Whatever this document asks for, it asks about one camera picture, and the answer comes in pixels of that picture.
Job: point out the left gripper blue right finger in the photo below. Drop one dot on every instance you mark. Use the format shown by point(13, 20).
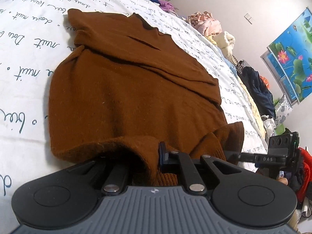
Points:
point(183, 167)

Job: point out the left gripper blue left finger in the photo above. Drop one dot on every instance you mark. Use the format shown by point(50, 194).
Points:
point(116, 180)

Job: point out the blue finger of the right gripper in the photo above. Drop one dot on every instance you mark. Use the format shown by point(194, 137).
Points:
point(232, 156)

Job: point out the brown knit sweater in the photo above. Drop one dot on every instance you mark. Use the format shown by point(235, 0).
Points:
point(125, 88)

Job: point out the pink clothes pile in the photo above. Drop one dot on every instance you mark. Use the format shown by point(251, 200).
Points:
point(205, 24)

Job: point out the red garment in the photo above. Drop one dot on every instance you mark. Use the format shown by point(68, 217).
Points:
point(305, 190)

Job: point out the floral white cloth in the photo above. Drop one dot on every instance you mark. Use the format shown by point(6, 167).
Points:
point(283, 108)

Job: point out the yellow garment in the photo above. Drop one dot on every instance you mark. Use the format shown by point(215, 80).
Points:
point(255, 110)

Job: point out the navy blue garment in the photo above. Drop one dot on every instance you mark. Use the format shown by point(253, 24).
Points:
point(259, 92)

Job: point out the orange garment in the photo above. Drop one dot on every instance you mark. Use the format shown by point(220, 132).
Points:
point(265, 81)

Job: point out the lotus flower picture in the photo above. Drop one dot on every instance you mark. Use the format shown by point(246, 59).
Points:
point(288, 58)

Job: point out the dark patterned garment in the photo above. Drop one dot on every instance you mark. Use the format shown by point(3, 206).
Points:
point(240, 66)

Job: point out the light blue garment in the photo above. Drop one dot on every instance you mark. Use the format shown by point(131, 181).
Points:
point(231, 67)

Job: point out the cream white garment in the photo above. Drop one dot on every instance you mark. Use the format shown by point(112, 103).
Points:
point(225, 41)

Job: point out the purple cloth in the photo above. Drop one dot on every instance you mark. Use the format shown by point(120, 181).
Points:
point(167, 7)

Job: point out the white script-print bed sheet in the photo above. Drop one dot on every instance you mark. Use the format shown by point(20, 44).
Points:
point(35, 38)

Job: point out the white wall switch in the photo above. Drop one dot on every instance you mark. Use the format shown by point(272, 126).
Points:
point(249, 18)

